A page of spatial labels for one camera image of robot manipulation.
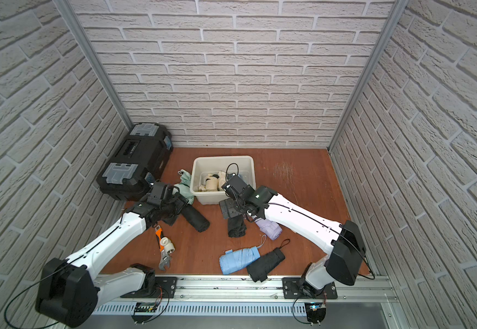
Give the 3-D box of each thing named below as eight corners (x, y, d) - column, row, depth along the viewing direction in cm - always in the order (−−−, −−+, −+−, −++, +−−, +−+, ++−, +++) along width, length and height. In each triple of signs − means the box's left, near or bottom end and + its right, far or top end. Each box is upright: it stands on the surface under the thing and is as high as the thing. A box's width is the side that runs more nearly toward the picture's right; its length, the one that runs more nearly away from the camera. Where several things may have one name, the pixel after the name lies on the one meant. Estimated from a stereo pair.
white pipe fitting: (168, 255, 83) (165, 252, 80) (161, 243, 86) (158, 240, 83) (176, 249, 85) (174, 246, 81) (169, 238, 88) (167, 234, 84)
